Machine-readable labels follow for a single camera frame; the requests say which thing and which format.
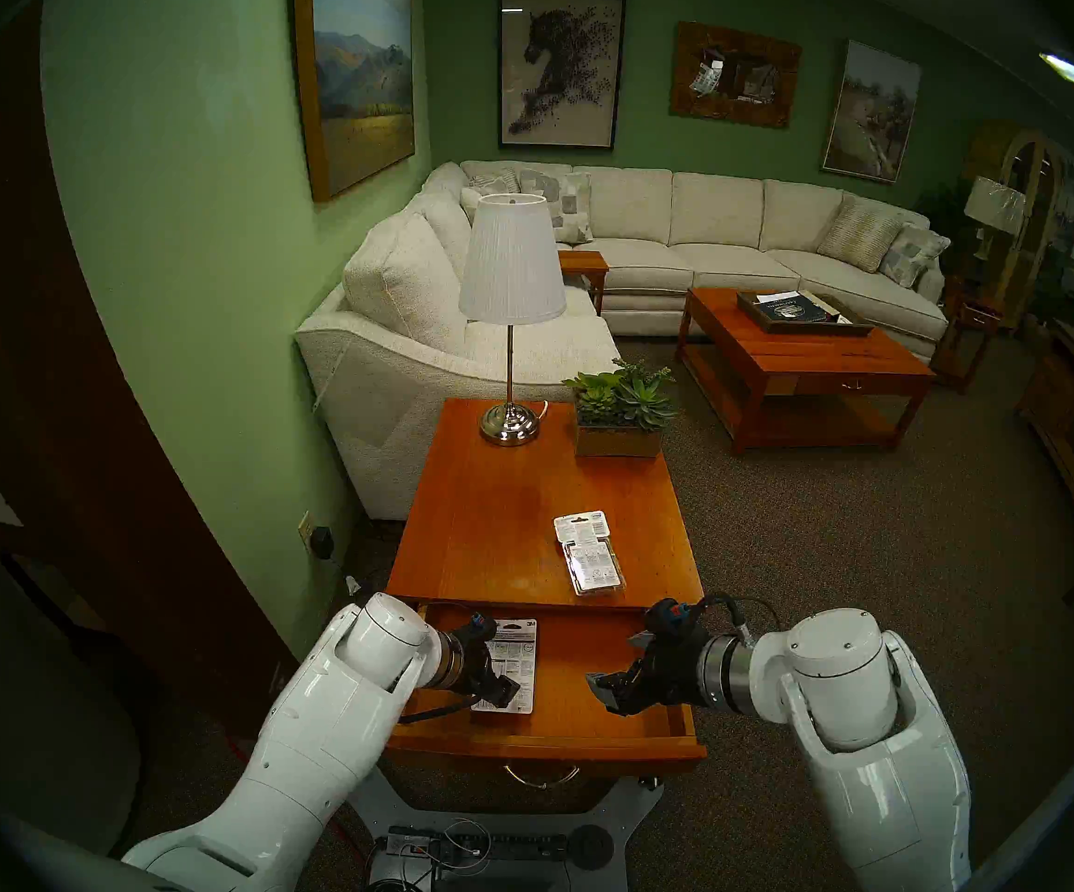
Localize small wooden end table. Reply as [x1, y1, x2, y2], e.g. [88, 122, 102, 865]
[557, 249, 610, 317]

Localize curved silver drawer handle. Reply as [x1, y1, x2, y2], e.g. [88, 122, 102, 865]
[502, 762, 582, 789]

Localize grey patchwork throw pillow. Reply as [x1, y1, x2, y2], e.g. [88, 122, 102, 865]
[878, 223, 951, 291]
[520, 168, 593, 246]

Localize dark brown wooden door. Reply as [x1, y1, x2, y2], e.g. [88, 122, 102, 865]
[0, 0, 315, 705]

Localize orange wooden coffee table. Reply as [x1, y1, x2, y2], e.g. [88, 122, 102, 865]
[676, 287, 937, 459]

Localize plastic wrapped shade lamp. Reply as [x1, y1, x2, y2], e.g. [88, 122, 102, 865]
[962, 175, 1028, 261]

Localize black framed horse artwork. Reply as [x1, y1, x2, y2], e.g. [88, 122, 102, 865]
[498, 0, 627, 151]

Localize white shade chrome table lamp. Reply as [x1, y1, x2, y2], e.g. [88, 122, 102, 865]
[458, 193, 567, 448]

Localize large white card package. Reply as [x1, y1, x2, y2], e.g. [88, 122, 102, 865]
[472, 618, 539, 715]

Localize rustic wood framed mirror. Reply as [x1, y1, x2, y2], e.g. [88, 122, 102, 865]
[670, 21, 803, 129]

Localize framed tree landscape painting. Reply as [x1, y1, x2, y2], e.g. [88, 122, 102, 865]
[819, 39, 924, 186]

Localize grey robot mobile base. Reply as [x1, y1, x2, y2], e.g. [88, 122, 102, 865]
[351, 765, 665, 892]

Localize small dark wooden side table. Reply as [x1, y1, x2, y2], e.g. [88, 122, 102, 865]
[929, 291, 1002, 396]

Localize arched light wood cabinet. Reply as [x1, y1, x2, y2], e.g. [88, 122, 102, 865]
[969, 128, 1072, 334]

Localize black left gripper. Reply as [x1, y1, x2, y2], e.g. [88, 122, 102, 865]
[448, 635, 521, 708]

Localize black power strip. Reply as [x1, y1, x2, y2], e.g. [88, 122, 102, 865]
[386, 827, 571, 865]

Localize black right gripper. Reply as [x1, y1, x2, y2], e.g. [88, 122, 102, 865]
[586, 626, 710, 716]

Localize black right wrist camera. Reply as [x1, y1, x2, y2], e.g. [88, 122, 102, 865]
[646, 599, 698, 636]

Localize small clear blister package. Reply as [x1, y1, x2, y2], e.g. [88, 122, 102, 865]
[553, 512, 627, 597]

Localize cream sectional sofa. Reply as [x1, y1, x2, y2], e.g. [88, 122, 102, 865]
[293, 160, 951, 521]

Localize tall dark green plant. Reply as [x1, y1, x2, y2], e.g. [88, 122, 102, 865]
[916, 179, 982, 273]

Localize orange wooden table drawer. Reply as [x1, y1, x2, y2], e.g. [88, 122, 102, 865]
[381, 604, 707, 775]

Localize thin white wire loop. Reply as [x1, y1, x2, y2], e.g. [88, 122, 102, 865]
[439, 816, 493, 874]

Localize orange wooden drawer side table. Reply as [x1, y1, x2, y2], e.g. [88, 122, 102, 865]
[385, 398, 707, 640]

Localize framed mountain landscape painting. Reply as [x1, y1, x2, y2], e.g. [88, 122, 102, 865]
[293, 0, 417, 203]

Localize succulent plants in wooden planter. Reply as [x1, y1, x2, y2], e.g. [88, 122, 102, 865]
[563, 359, 677, 459]

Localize dark wooden serving tray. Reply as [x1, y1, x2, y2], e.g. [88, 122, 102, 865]
[737, 291, 874, 337]

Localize dark cover book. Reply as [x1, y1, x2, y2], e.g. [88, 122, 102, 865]
[753, 292, 842, 325]

